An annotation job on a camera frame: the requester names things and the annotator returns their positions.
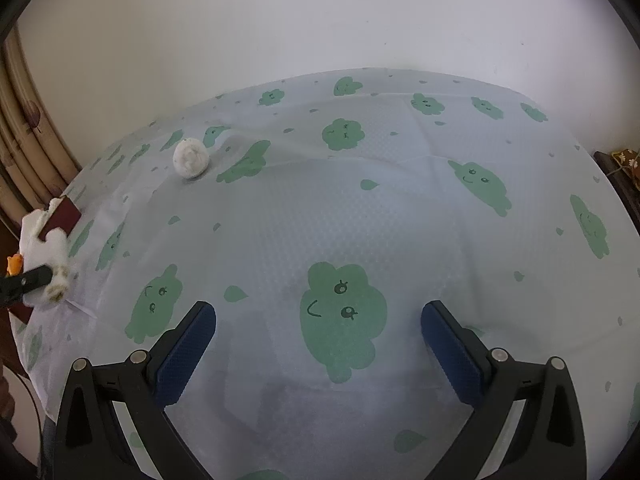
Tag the white rolled sock ball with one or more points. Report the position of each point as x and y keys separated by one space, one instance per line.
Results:
x=191 y=158

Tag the white plush duck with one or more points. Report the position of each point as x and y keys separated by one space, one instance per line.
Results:
x=45 y=252

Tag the dark wooden furniture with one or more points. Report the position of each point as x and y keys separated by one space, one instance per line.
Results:
x=607 y=162

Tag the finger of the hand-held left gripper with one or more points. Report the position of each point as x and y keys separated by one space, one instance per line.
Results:
x=30 y=280

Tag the beige patterned curtain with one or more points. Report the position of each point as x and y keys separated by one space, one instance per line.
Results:
x=30 y=150

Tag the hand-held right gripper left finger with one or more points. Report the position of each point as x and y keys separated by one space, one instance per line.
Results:
x=185 y=355

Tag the brown floral cushion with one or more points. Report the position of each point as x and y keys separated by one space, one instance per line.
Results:
x=627 y=160

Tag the green cloud print tablecloth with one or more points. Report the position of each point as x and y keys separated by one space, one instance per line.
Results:
x=400 y=200

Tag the red tin box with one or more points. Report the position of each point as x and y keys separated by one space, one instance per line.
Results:
x=62 y=217

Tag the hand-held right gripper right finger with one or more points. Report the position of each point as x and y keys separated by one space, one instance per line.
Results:
x=452 y=355

